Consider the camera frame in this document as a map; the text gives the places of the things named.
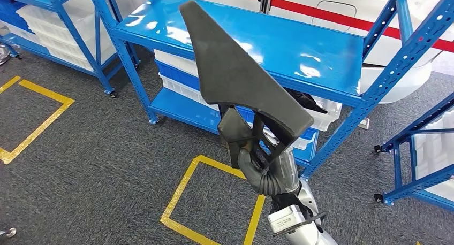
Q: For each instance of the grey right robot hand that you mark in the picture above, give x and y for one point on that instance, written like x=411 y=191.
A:
x=248 y=169

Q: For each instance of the black plastic plate frame part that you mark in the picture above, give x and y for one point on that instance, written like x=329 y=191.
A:
x=230 y=66

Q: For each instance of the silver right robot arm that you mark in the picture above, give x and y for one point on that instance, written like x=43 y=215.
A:
x=273 y=185

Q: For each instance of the blue metal shelf rack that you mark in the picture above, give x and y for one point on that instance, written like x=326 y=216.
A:
x=301 y=41
x=418 y=187
x=73 y=27

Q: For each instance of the white car body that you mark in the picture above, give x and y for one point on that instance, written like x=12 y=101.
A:
x=397 y=84

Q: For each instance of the red barrier belt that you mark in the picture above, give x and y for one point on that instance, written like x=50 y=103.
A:
x=354 y=23

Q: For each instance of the white plastic crate stack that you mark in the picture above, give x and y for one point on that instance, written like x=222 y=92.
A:
x=432 y=154

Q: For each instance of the chrome caster wheel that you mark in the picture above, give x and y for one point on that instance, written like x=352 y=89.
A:
x=9 y=232

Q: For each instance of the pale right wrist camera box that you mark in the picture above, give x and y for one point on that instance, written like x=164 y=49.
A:
x=285 y=220

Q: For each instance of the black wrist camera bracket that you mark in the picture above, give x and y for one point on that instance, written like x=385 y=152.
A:
x=314 y=218

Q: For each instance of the black stanchion post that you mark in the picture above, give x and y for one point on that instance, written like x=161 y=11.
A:
x=266 y=0

